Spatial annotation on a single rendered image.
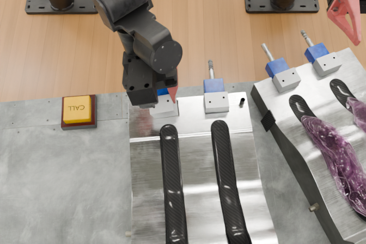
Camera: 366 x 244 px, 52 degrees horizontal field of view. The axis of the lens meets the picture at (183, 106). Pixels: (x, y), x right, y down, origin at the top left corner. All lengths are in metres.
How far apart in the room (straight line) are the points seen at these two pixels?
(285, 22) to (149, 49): 0.57
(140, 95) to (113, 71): 0.37
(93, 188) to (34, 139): 0.19
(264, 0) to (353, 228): 0.62
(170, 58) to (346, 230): 0.48
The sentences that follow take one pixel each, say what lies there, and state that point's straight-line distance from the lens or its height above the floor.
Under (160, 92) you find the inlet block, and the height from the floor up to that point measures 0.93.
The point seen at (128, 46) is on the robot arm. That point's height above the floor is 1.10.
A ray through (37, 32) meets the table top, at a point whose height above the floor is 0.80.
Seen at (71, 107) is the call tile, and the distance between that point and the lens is 0.91.
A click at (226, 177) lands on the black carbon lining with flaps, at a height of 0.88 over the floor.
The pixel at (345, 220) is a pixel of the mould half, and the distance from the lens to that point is 0.84.
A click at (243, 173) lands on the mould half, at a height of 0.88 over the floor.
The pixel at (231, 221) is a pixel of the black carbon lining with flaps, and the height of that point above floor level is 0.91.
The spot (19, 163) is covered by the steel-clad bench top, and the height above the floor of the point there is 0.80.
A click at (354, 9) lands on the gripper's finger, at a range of 0.59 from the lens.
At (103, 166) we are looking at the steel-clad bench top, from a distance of 0.89.
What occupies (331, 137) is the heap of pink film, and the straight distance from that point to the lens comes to 0.83.
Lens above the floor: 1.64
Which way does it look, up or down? 66 degrees down
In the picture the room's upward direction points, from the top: straight up
